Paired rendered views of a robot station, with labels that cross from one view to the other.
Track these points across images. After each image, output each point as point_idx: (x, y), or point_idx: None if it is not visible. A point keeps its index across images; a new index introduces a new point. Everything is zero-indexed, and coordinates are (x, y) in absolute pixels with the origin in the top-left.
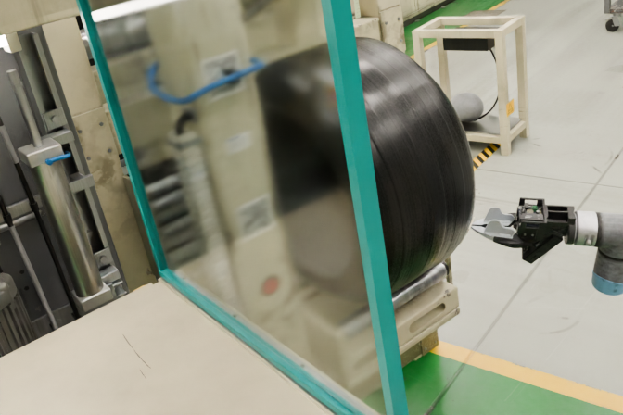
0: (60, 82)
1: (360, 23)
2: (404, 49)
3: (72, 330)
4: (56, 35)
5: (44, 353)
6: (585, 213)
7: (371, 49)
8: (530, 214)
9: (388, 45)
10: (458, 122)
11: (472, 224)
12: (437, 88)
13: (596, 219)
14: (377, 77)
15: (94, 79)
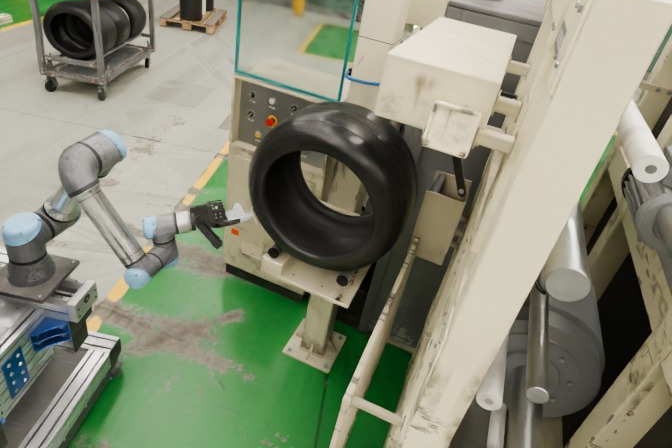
0: (505, 117)
1: (461, 289)
2: (425, 379)
3: (347, 93)
4: (515, 92)
5: (346, 89)
6: (182, 213)
7: (317, 112)
8: (216, 202)
9: (310, 118)
10: (258, 144)
11: (251, 214)
12: (272, 130)
13: (176, 212)
14: (303, 110)
15: (502, 128)
